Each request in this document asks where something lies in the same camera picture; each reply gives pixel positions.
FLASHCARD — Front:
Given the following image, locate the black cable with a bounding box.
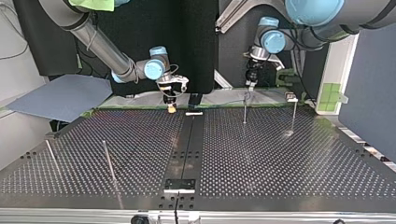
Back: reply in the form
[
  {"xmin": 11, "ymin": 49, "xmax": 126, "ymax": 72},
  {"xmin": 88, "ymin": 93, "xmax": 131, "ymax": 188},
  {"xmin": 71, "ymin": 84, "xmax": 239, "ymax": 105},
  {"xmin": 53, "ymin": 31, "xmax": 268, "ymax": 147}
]
[
  {"xmin": 281, "ymin": 21, "xmax": 316, "ymax": 101},
  {"xmin": 157, "ymin": 63, "xmax": 185, "ymax": 98}
]

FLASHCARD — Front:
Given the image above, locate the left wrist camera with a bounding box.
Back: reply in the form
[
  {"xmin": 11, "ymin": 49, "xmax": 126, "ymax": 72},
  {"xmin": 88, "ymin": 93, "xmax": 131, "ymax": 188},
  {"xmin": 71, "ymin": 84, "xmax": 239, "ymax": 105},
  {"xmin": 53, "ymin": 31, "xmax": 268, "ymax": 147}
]
[{"xmin": 243, "ymin": 46, "xmax": 286, "ymax": 72}]

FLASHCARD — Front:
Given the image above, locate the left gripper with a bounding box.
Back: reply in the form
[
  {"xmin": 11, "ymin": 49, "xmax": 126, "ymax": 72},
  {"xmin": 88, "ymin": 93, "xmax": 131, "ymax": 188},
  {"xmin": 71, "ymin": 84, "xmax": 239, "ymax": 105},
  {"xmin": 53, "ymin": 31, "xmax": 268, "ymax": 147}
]
[{"xmin": 245, "ymin": 60, "xmax": 262, "ymax": 92}]

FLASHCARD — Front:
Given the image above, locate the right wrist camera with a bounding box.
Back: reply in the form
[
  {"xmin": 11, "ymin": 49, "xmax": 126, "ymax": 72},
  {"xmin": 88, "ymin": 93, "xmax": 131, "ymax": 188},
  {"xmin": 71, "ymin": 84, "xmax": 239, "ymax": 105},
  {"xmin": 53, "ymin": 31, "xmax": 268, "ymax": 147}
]
[{"xmin": 155, "ymin": 74, "xmax": 191, "ymax": 94}]

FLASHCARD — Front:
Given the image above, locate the black panel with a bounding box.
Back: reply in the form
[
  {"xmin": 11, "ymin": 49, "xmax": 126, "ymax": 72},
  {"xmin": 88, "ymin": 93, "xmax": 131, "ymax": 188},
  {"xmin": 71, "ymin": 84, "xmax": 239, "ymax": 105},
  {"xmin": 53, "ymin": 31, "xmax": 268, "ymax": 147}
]
[{"xmin": 12, "ymin": 0, "xmax": 330, "ymax": 96}]

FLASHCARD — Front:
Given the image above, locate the metal post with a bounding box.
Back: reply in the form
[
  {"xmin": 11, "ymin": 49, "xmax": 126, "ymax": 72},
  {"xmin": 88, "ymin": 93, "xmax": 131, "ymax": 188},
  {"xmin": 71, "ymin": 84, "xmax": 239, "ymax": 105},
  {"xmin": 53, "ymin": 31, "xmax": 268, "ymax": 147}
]
[
  {"xmin": 242, "ymin": 92, "xmax": 248, "ymax": 125},
  {"xmin": 285, "ymin": 91, "xmax": 300, "ymax": 120},
  {"xmin": 102, "ymin": 140, "xmax": 118, "ymax": 182},
  {"xmin": 45, "ymin": 139, "xmax": 58, "ymax": 164}
]

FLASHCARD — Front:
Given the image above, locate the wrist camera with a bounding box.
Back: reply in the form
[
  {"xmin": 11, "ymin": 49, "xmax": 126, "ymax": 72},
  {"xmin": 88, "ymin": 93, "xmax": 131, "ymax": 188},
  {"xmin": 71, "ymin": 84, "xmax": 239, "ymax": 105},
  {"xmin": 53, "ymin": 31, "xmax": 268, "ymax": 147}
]
[
  {"xmin": 243, "ymin": 46, "xmax": 286, "ymax": 72},
  {"xmin": 155, "ymin": 74, "xmax": 191, "ymax": 94}
]

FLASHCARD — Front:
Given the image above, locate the grey board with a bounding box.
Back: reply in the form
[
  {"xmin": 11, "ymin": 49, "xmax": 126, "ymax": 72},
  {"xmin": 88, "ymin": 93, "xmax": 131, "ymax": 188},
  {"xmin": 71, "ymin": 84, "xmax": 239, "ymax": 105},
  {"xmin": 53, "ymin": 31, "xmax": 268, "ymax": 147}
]
[{"xmin": 6, "ymin": 74, "xmax": 114, "ymax": 123}]

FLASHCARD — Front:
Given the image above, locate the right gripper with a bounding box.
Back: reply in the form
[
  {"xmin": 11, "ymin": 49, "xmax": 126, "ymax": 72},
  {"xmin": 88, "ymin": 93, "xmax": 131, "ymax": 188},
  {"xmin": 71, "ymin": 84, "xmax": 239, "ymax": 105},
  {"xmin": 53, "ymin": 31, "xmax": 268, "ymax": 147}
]
[{"xmin": 163, "ymin": 85, "xmax": 178, "ymax": 115}]

